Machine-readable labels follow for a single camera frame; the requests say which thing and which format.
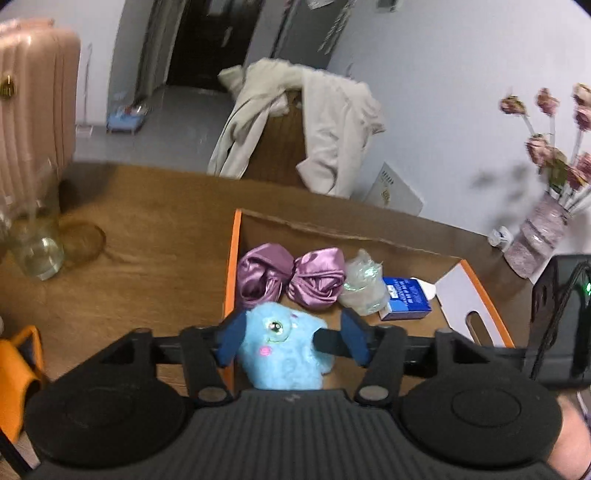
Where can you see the blue floor tray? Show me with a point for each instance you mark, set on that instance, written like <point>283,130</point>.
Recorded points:
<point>127,121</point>

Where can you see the blue plush toy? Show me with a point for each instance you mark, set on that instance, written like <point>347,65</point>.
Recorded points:
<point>281,360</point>

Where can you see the white flat board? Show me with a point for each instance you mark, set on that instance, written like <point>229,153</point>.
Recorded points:
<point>392,189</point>

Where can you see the blue tissue packet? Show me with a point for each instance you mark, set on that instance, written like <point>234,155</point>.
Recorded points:
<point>408,300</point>

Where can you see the pink suitcase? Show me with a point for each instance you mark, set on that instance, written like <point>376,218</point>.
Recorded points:
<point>32,92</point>

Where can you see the clear plastic bag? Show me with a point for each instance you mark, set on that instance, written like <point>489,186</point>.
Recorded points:
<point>364,290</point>

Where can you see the person's right forearm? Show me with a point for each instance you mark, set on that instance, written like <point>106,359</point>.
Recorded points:
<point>570,443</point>

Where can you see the dried pink roses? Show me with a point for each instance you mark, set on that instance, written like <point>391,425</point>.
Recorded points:
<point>547,152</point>

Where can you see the dark entrance door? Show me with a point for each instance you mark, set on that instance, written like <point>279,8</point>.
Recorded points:
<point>207,41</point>

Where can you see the orange cardboard box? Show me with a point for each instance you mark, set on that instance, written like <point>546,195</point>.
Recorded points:
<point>323,235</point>

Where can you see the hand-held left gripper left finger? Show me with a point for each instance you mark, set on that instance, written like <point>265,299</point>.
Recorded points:
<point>231,339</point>

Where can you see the grey refrigerator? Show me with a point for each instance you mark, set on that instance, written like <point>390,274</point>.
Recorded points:
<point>300,32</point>

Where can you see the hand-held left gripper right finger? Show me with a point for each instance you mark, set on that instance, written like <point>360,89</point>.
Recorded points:
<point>358,339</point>

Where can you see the glass jar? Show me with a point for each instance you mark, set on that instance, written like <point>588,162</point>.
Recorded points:
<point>39,254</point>

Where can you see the grey room door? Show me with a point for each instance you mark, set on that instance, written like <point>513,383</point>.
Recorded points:
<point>152,46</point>

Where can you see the brown chair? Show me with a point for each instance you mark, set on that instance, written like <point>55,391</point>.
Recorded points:
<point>277,147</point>

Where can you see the purple satin bow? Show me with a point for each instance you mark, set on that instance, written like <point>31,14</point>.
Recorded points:
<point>318,277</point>

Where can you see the folded umbrella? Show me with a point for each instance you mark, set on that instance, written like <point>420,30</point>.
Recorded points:
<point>334,32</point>

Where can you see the pink textured vase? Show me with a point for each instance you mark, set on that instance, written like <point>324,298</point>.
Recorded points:
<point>535,235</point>

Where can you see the beige coat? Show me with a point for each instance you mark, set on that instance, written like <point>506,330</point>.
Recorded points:
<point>332,129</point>

